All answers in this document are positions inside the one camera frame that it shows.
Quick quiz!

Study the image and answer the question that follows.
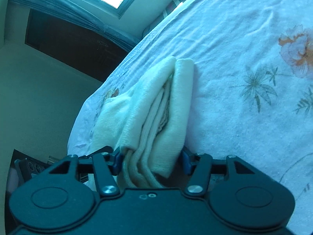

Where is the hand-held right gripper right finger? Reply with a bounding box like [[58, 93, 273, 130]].
[[181, 147, 260, 197]]

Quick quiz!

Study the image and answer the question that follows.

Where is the floral bed blanket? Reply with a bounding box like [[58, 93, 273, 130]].
[[67, 0, 313, 235]]

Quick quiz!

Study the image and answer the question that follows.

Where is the striped bed sheet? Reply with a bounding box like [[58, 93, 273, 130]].
[[143, 0, 208, 33]]

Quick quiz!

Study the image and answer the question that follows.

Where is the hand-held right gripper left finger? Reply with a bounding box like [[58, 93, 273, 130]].
[[41, 149, 121, 197]]

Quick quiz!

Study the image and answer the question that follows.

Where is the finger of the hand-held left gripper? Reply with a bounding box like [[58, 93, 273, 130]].
[[79, 146, 114, 157]]

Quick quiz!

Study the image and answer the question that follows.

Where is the cream knitted sweater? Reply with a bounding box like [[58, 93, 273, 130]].
[[90, 56, 195, 189]]

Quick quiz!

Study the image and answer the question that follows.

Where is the blue curtain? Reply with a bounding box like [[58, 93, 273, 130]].
[[11, 0, 143, 53]]

